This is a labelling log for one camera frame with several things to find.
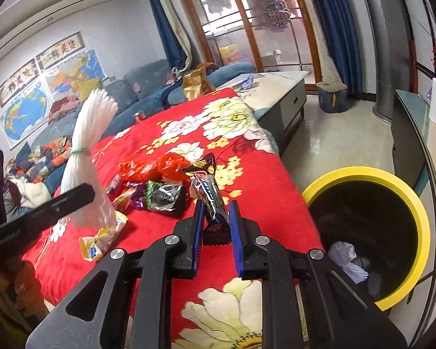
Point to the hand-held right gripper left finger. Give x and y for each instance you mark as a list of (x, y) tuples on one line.
[(198, 238)]

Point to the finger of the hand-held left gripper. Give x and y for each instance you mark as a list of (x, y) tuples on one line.
[(40, 218)]

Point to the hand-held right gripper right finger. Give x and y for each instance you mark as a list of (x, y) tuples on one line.
[(237, 241)]

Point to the black chocolate bar wrapper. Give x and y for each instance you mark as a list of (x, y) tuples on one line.
[(205, 189)]

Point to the white plastic bag bundle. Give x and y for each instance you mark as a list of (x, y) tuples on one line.
[(89, 127)]

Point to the yellow rimmed black bin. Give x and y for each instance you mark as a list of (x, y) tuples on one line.
[(423, 225)]

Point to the white cloth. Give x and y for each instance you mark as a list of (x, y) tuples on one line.
[(31, 194)]

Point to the red floral blanket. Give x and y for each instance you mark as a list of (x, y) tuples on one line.
[(160, 232)]

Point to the black green snack packet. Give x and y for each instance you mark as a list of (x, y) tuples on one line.
[(167, 198)]

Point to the colourful patterned cloth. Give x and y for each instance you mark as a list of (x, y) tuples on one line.
[(40, 158)]

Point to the yellow white snack packet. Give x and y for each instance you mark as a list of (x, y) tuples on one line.
[(101, 240)]

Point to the purple candy wrapper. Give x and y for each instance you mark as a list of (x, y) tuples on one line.
[(140, 198)]

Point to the world map poster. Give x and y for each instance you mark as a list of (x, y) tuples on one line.
[(23, 114)]

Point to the dark purple snack wrapper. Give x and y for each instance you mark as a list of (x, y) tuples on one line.
[(114, 185)]

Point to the yellow orange snack wrapper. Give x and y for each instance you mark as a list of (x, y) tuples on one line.
[(123, 200)]

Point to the orange plastic bag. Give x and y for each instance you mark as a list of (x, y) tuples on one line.
[(145, 169)]

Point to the pile of clothes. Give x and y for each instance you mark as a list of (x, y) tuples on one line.
[(63, 107)]

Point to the framed calligraphy picture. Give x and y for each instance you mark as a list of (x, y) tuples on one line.
[(18, 81), (60, 50)]

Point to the red can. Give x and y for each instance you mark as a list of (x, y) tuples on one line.
[(139, 116)]

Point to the country map poster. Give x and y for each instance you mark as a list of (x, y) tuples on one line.
[(74, 72)]

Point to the blue fabric sofa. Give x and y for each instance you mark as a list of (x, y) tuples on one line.
[(130, 111)]

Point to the grey coffee table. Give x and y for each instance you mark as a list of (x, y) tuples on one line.
[(283, 98)]

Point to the gold gift bag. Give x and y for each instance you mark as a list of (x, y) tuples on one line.
[(196, 85)]

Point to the blue wrapper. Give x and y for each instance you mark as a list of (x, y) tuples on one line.
[(245, 81)]

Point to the blue round stool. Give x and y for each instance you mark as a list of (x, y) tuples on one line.
[(332, 98)]

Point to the yellow box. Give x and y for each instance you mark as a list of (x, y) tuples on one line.
[(228, 53)]

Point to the dark tv cabinet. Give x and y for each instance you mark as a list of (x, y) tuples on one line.
[(407, 141)]

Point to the blue curtain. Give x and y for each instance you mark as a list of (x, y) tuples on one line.
[(165, 29), (339, 25)]

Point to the wooden framed glass door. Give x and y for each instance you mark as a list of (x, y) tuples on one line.
[(245, 18)]

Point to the silver tower air conditioner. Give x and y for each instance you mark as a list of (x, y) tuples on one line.
[(381, 43)]

